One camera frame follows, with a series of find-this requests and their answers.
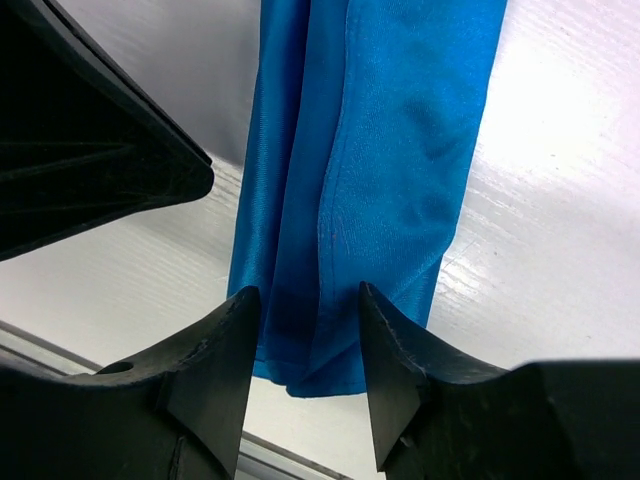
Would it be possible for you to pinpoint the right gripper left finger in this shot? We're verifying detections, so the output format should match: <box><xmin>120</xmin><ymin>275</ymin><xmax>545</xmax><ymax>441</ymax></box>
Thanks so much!
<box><xmin>1</xmin><ymin>287</ymin><xmax>261</xmax><ymax>479</ymax></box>

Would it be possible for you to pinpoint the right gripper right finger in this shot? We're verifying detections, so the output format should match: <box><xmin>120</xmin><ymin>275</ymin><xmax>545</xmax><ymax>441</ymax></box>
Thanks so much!
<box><xmin>358</xmin><ymin>283</ymin><xmax>639</xmax><ymax>479</ymax></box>

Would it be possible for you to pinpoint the aluminium rail frame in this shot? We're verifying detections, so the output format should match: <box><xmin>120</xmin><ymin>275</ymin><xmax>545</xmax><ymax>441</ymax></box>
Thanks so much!
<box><xmin>0</xmin><ymin>319</ymin><xmax>361</xmax><ymax>480</ymax></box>

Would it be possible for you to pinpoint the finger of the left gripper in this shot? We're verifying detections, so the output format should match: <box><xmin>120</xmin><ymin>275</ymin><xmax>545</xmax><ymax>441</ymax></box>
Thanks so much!
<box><xmin>1</xmin><ymin>1</ymin><xmax>214</xmax><ymax>259</ymax></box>

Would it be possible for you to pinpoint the blue cloth napkin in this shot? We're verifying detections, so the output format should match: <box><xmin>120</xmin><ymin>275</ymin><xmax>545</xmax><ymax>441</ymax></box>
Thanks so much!
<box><xmin>228</xmin><ymin>0</ymin><xmax>506</xmax><ymax>398</ymax></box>

